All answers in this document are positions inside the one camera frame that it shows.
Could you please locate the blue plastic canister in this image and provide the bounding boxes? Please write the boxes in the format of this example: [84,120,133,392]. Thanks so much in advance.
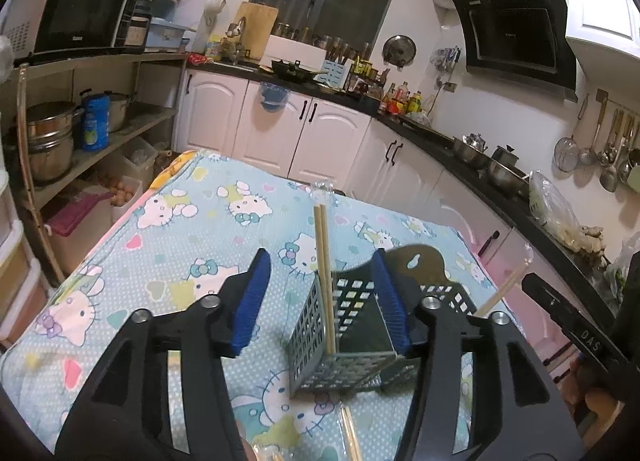
[80,93,111,152]

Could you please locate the ginger roots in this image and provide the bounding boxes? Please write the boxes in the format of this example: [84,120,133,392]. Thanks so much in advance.
[577,225,608,254]

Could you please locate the black microwave oven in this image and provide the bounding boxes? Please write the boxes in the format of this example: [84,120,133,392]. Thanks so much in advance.
[0,0,143,62]

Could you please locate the small steel pot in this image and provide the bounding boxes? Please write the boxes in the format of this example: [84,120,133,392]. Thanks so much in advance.
[107,91,132,132]

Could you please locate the black wok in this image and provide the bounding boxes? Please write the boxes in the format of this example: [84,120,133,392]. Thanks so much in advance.
[271,58,328,84]

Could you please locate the black range hood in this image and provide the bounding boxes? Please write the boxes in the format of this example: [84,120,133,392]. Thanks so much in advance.
[450,0,580,102]

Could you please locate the cartoon cat printed blanket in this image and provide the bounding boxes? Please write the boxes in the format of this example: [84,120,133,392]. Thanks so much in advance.
[0,148,526,461]

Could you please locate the white plastic drawer tower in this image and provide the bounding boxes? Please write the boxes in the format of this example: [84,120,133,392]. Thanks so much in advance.
[0,161,51,342]

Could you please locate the grey plastic utensil basket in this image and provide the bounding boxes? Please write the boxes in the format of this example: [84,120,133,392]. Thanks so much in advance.
[287,243,478,394]

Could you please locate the clear storage box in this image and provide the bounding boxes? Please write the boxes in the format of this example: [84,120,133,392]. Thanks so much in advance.
[122,138,158,186]

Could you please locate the hanging small kitchen tools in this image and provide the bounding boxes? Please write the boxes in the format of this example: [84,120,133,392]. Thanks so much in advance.
[431,47,463,76]

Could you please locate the row of hanging steel utensils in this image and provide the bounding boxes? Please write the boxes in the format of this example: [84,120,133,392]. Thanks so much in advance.
[580,88,640,194]

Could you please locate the person's right hand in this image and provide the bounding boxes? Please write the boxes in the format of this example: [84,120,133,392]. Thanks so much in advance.
[569,358,626,437]

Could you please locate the pink lidded storage box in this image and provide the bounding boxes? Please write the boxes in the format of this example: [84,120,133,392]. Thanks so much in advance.
[45,193,113,282]

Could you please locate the white wall cabinet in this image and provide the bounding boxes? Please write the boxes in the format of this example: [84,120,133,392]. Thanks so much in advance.
[565,0,640,62]

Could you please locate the steel kitchen faucet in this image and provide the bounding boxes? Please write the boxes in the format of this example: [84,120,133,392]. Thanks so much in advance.
[227,16,251,62]

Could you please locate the wooden cutting board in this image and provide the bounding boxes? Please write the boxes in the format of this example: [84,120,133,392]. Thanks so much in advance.
[232,2,279,62]

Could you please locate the large steel stockpot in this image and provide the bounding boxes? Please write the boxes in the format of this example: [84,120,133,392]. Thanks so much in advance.
[17,101,83,182]

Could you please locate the steel mesh strainer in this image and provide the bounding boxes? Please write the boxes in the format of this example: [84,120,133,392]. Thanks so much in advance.
[552,96,591,172]

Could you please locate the clear plastic bag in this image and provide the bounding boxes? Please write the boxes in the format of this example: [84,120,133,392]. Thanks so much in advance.
[527,171,583,242]

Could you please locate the steel pot with black lid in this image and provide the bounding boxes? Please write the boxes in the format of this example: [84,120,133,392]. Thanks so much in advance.
[490,145,521,172]

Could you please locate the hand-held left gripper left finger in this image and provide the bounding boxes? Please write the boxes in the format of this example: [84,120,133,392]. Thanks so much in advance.
[54,247,272,461]

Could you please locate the steel pot lid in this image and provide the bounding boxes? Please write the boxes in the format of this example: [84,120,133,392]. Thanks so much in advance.
[382,35,417,66]

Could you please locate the blue hanging plastic bag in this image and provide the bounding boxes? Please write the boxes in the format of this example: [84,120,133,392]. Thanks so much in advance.
[259,82,291,112]

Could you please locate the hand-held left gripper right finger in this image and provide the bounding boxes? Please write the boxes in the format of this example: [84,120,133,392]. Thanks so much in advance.
[371,249,587,461]

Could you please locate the bag of green vegetables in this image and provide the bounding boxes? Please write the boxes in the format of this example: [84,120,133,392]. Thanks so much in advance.
[595,236,640,302]

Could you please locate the row of spice jars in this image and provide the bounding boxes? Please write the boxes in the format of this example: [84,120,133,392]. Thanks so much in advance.
[272,21,373,62]

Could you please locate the plastic-wrapped wooden chopsticks pair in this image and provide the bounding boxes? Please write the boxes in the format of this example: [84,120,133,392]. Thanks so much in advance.
[472,242,535,319]
[311,180,337,356]
[340,405,364,461]

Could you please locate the light blue chopstick holder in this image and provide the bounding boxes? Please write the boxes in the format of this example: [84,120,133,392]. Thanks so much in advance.
[320,59,351,92]

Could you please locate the light blue plastic tub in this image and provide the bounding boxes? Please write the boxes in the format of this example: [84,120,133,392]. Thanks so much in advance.
[147,16,196,52]

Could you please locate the clear box of eggs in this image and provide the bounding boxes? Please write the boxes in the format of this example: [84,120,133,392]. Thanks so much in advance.
[97,173,143,206]

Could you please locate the row of sauce bottles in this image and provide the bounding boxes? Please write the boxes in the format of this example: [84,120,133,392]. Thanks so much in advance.
[378,82,423,116]

